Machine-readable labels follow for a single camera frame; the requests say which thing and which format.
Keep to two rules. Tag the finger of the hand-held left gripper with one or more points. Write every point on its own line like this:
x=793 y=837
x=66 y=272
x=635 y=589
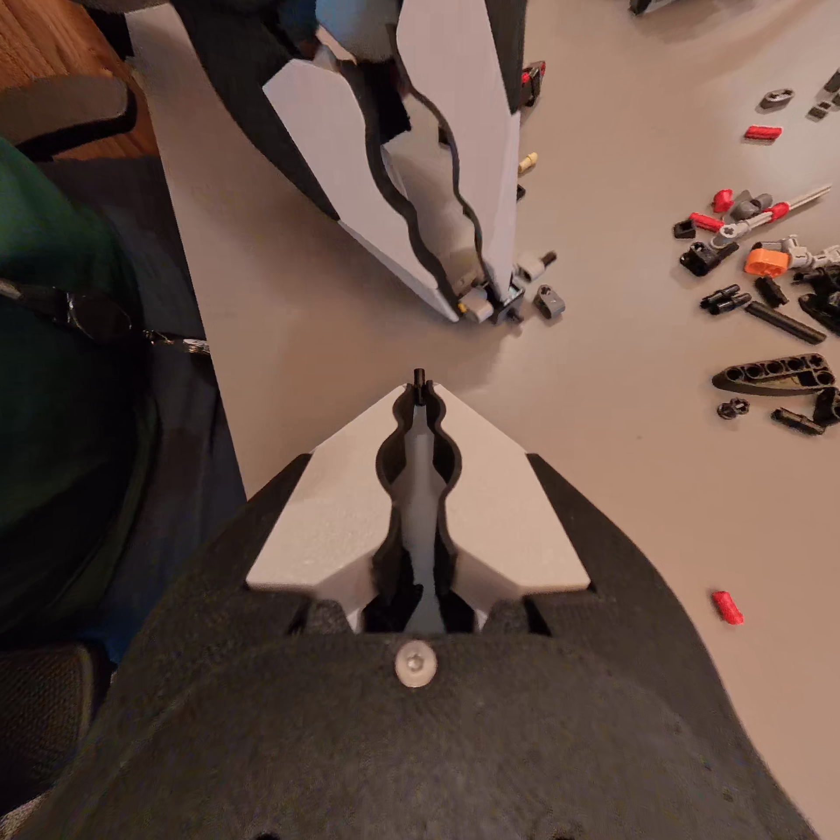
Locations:
x=472 y=98
x=328 y=151

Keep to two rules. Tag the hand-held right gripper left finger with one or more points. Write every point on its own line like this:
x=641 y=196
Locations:
x=321 y=525

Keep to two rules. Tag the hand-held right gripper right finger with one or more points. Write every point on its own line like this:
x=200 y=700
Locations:
x=518 y=525

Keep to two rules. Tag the black grey lego assembly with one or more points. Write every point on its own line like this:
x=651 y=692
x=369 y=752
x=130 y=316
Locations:
x=533 y=82

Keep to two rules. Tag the black lego pin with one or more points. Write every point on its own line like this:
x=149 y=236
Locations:
x=420 y=384

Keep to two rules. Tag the yellow axle lego assembly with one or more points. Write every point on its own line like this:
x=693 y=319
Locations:
x=531 y=269

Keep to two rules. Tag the light grey lego connector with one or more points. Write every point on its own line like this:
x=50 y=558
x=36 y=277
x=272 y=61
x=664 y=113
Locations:
x=478 y=306

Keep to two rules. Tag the small grey lego connector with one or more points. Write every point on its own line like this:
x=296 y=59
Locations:
x=548 y=300

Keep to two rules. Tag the black triangular lego beam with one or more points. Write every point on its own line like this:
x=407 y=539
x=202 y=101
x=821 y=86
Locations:
x=774 y=374

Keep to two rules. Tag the pile of lego pieces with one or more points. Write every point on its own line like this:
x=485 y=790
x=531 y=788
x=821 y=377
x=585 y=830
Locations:
x=764 y=261

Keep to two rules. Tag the tan lego pin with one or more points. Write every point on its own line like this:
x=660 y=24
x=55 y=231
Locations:
x=527 y=163

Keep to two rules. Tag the small red lego bush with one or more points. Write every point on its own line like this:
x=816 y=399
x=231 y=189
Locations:
x=727 y=607

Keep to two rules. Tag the red lego pin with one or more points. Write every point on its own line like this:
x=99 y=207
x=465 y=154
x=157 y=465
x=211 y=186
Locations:
x=763 y=132

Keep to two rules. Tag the small dark grey lego bush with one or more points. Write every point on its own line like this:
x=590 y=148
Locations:
x=817 y=111

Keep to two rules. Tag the dark grey double lego connector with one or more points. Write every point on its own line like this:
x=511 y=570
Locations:
x=832 y=85

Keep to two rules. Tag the person's legs blue pants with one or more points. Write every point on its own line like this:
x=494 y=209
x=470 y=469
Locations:
x=190 y=426

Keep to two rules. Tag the brown office chair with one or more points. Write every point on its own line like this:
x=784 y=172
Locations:
x=65 y=108

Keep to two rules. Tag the black badge reel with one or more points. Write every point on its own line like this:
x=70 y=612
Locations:
x=92 y=308

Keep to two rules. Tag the person's torso green shirt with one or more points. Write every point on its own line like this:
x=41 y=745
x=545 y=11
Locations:
x=59 y=328

